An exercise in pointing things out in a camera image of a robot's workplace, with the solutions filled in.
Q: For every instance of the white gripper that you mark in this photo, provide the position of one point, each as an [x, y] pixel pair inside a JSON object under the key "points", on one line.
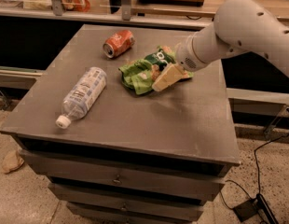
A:
{"points": [[185, 57]]}

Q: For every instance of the green rice chip bag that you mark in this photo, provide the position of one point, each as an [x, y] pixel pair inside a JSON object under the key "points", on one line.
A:
{"points": [[140, 74]]}

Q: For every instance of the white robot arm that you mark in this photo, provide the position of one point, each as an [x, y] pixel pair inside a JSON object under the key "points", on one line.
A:
{"points": [[239, 26]]}

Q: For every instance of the orange soda can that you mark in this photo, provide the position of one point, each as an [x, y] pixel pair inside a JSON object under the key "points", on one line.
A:
{"points": [[118, 43]]}

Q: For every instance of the clear plastic water bottle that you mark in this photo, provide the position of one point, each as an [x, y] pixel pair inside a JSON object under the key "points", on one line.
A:
{"points": [[77, 103]]}

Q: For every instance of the grey drawer cabinet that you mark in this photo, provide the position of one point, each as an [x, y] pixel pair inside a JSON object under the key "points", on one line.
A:
{"points": [[153, 159]]}

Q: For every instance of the black floor power adapter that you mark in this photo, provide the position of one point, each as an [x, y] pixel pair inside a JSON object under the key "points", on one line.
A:
{"points": [[256, 206]]}

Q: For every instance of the crumpled brown paper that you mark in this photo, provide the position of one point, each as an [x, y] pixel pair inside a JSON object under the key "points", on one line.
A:
{"points": [[12, 161]]}

